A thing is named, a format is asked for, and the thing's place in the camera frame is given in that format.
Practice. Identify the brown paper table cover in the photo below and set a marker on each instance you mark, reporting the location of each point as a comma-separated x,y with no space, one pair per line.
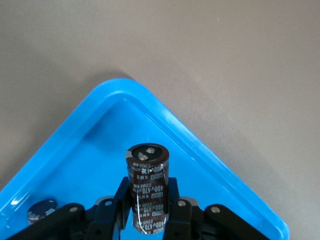
225,50

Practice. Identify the dark brown electrolytic capacitor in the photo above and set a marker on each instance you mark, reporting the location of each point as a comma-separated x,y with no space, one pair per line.
147,180
41,208

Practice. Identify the blue plastic tray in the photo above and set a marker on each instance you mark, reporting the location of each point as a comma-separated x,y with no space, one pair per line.
87,162

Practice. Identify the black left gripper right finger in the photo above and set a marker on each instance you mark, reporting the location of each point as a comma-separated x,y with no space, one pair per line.
185,220

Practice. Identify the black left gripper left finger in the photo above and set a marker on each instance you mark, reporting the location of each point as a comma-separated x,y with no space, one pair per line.
105,220

